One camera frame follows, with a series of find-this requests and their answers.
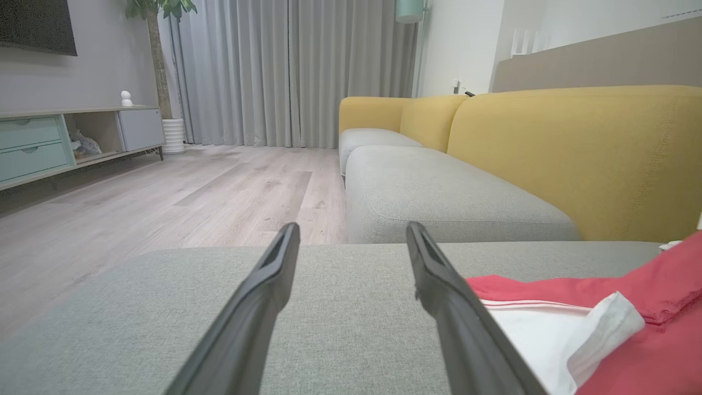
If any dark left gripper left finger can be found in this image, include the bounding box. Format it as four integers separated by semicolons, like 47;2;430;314
165;222;301;395

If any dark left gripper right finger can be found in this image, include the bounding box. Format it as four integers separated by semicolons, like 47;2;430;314
406;221;549;395

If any red white sports jersey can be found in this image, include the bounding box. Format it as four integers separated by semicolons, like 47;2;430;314
466;230;702;395

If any long grey sofa seat cushion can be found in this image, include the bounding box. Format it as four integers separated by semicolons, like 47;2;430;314
346;145;582;244

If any white ribbed plant pot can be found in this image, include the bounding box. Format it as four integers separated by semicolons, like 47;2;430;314
162;118;186;154

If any wide yellow sofa back cushion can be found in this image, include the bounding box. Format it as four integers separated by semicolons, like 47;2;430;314
447;85;702;243

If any medium yellow sofa back cushion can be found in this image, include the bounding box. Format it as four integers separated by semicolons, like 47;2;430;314
400;95;469;153

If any grey cabinet door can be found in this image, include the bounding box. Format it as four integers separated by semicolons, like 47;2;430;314
118;108;165;153

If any small grey sofa seat cushion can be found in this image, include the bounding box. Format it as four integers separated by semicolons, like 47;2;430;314
338;128;424;177

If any grey bundle in cabinet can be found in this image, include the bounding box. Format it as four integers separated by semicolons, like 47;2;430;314
69;129;103;157

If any small yellow sofa end cushion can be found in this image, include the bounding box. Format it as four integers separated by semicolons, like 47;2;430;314
338;97;413;134

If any wooden tv cabinet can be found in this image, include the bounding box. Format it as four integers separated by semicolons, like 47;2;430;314
0;106;166;191

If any grey pleated curtain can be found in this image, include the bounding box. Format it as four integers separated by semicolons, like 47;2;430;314
167;0;420;149

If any mint green cabinet drawer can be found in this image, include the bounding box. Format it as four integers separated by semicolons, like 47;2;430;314
0;116;62;150
0;141;70;183

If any indoor tree plant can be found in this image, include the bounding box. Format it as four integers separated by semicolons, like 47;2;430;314
126;0;197;120

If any beige partition panel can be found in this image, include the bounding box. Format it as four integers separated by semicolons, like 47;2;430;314
490;15;702;94

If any mint floor lamp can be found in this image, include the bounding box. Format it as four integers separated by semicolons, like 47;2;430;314
395;0;429;98

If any black wall television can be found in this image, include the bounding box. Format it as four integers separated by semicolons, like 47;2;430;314
0;0;77;57

